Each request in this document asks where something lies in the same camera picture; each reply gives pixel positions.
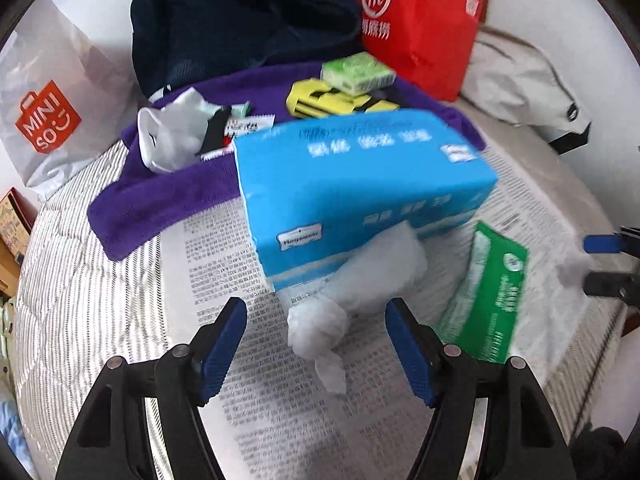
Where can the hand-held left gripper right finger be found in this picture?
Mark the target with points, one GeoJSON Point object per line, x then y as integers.
{"type": "Point", "coordinates": [411, 355]}

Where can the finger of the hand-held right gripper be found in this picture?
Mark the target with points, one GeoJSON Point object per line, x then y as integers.
{"type": "Point", "coordinates": [607, 244]}
{"type": "Point", "coordinates": [607, 285]}

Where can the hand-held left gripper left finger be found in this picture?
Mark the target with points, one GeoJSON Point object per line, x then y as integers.
{"type": "Point", "coordinates": [220, 355]}

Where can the dark green wrapper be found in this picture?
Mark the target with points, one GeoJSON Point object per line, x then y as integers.
{"type": "Point", "coordinates": [487, 300]}

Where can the white tissue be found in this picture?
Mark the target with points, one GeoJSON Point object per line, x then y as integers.
{"type": "Point", "coordinates": [370, 270]}

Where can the blue tissue pack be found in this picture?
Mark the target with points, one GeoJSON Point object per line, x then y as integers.
{"type": "Point", "coordinates": [350, 180]}

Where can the white sachet strawberry print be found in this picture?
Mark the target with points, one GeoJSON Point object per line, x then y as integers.
{"type": "Point", "coordinates": [245, 130]}

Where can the white glove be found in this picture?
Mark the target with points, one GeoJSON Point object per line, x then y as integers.
{"type": "Point", "coordinates": [172, 132]}

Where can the teal cloth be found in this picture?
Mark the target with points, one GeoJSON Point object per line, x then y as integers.
{"type": "Point", "coordinates": [240, 110]}

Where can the small light green tissue pack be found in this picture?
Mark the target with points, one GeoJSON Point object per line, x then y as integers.
{"type": "Point", "coordinates": [357, 72]}

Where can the person's dark sleeved forearm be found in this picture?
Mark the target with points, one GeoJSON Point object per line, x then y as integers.
{"type": "Point", "coordinates": [607, 452]}

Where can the newspaper sheet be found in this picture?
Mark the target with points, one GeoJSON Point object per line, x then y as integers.
{"type": "Point", "coordinates": [280, 410]}

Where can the purple towel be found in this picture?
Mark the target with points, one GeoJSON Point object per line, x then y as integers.
{"type": "Point", "coordinates": [165, 200]}

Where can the beige bag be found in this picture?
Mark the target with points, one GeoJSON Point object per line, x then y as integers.
{"type": "Point", "coordinates": [520, 85]}

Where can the light green bed sheet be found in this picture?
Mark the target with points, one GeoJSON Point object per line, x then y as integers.
{"type": "Point", "coordinates": [7, 330]}

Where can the brown printed book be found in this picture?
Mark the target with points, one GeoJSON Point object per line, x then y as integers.
{"type": "Point", "coordinates": [12, 225]}

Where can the red paper bag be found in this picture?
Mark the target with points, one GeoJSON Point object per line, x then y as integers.
{"type": "Point", "coordinates": [425, 25]}

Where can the white shopping bag orange logo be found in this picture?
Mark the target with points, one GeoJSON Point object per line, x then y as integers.
{"type": "Point", "coordinates": [55, 110]}

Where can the dark navy garment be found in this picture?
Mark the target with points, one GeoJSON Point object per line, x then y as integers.
{"type": "Point", "coordinates": [235, 25]}

